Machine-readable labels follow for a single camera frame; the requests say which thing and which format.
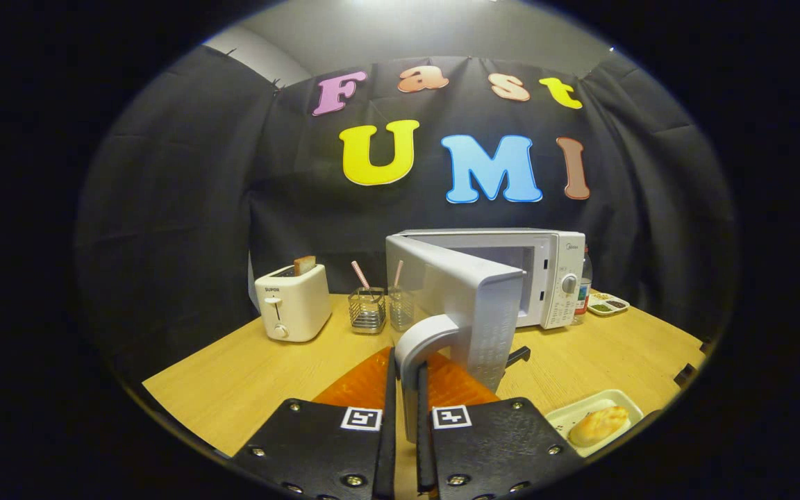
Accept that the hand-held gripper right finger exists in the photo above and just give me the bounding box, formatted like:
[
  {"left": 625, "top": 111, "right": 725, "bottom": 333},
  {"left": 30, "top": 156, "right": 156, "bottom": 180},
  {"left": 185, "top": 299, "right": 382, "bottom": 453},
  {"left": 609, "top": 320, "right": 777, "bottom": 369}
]
[{"left": 415, "top": 351, "right": 585, "bottom": 500}]

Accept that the white divided snack dish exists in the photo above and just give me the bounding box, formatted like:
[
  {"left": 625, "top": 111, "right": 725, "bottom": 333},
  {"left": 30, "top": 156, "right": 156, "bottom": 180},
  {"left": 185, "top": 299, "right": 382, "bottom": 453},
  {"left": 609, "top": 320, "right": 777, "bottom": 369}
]
[{"left": 586, "top": 292, "right": 630, "bottom": 317}]

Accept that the golden bread roll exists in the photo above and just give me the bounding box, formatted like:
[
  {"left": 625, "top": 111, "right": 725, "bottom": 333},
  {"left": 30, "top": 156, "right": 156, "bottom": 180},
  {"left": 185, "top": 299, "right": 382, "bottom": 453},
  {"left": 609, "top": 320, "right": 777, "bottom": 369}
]
[{"left": 568, "top": 406, "right": 630, "bottom": 447}]

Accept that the wire mesh glass holder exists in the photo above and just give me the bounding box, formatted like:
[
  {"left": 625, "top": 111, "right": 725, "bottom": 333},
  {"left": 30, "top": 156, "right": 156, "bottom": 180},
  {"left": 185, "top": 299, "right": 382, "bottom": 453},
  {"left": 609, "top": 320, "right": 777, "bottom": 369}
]
[{"left": 348, "top": 287, "right": 387, "bottom": 335}]

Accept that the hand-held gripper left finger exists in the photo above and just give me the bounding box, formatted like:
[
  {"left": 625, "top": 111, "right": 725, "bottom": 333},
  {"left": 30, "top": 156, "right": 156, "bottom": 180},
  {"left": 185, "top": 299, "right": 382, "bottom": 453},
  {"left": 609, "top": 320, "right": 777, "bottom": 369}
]
[{"left": 230, "top": 346, "right": 399, "bottom": 500}]

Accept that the white rectangular plate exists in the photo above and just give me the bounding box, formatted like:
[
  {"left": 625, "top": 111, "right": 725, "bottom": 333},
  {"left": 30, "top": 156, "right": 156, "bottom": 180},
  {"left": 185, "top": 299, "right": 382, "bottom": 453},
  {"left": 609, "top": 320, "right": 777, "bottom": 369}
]
[{"left": 546, "top": 389, "right": 644, "bottom": 458}]

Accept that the clear water bottle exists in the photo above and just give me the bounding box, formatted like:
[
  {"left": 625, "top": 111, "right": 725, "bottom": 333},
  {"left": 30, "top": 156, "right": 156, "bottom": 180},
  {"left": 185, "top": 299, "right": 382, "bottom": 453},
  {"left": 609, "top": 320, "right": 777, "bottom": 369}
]
[{"left": 572, "top": 244, "right": 593, "bottom": 326}]

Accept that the white microwave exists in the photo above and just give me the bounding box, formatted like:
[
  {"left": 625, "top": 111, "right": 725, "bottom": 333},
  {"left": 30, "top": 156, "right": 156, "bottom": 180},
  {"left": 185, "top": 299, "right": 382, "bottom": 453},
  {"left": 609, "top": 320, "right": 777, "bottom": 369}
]
[{"left": 385, "top": 228, "right": 587, "bottom": 445}]

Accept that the white toaster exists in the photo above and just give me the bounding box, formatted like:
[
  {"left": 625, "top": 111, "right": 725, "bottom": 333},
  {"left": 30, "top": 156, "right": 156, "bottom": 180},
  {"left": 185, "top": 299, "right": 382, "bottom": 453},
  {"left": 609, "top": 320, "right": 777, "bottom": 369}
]
[{"left": 254, "top": 264, "right": 333, "bottom": 342}]

